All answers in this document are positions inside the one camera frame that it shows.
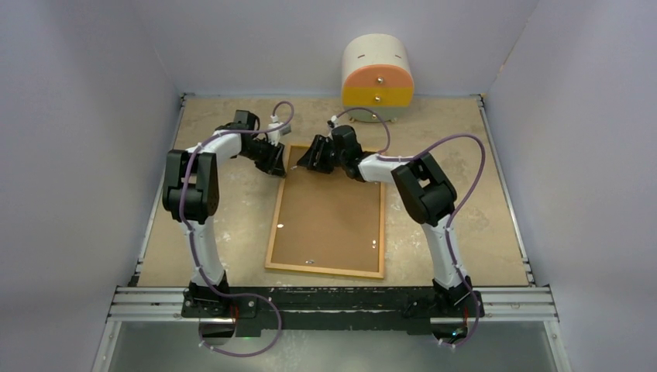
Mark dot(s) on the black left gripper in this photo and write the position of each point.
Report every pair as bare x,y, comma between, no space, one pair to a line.
276,167

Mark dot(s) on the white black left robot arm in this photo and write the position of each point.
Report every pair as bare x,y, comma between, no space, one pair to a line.
191,192

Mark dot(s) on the aluminium rail frame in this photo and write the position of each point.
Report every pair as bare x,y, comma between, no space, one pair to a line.
282,214

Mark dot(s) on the round pastel drawer cabinet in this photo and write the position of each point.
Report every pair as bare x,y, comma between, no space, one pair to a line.
376,78

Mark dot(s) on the brown backing board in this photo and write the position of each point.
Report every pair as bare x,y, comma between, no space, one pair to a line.
328,215

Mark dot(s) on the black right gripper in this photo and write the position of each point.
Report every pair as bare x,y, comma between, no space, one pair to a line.
310,160

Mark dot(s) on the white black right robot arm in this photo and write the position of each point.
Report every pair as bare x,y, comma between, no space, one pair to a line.
427,194

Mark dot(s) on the yellow wooden picture frame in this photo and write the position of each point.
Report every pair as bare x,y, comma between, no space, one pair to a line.
382,231

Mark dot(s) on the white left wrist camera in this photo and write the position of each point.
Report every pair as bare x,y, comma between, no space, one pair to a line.
277,129

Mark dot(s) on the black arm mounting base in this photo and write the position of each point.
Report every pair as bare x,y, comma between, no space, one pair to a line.
414,310

